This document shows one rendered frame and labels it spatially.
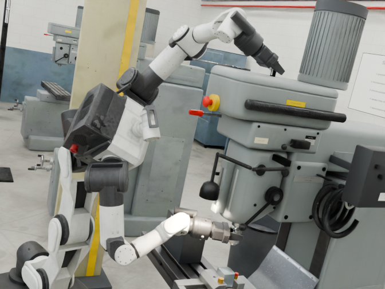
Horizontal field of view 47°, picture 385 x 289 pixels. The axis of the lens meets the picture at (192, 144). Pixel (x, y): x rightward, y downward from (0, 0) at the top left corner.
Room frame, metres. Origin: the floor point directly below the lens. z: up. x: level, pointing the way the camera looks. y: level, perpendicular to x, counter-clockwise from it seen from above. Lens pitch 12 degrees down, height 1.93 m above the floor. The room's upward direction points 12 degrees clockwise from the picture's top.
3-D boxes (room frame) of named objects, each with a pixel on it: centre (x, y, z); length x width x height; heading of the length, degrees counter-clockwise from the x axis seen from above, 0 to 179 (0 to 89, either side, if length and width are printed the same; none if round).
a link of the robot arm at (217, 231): (1.69, -0.15, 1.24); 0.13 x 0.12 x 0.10; 4
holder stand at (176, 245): (2.05, -0.05, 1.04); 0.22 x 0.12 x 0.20; 29
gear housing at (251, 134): (1.71, -0.28, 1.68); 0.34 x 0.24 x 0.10; 119
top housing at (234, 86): (1.70, -0.26, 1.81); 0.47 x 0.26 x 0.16; 119
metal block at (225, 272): (1.69, -0.24, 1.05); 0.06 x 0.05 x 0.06; 29
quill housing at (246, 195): (1.69, -0.25, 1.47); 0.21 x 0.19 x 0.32; 29
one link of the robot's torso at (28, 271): (2.03, 0.58, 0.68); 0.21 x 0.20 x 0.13; 45
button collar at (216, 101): (1.58, -0.04, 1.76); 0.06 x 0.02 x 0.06; 29
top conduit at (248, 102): (1.58, -0.35, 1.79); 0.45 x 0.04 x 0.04; 119
